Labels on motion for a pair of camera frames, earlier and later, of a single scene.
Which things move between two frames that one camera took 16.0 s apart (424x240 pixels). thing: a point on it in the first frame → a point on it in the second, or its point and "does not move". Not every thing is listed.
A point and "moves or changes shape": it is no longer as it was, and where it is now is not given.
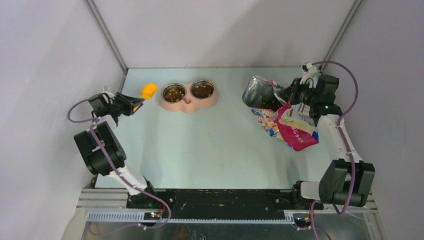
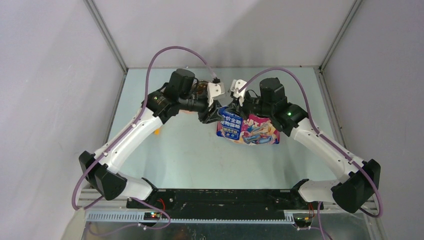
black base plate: [193, 204] does not move
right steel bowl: [203, 89] does not move
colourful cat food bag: [293, 123] moves or changes shape
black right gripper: [296, 87] → [235, 103]
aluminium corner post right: [341, 33] does not move
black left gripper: [131, 105] → [206, 117]
